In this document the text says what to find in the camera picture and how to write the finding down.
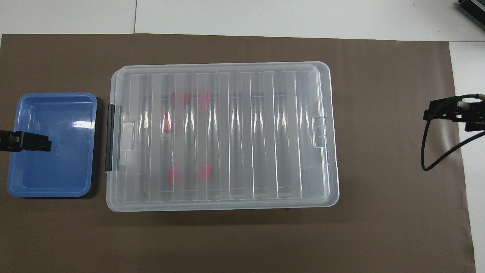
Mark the clear plastic storage box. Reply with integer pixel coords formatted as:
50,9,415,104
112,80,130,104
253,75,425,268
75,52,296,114
106,62,340,212

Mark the clear box latch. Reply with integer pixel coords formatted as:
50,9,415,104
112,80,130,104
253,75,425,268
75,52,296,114
312,115,327,149

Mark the dark grey box latch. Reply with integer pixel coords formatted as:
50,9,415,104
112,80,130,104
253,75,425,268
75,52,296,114
105,103,122,173

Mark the blue plastic tray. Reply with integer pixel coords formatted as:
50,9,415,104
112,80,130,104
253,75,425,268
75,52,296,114
6,93,98,198

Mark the grey metal device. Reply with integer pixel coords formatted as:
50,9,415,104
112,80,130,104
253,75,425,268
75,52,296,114
456,0,485,20

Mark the black cable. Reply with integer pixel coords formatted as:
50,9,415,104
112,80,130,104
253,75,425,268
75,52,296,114
421,94,485,172

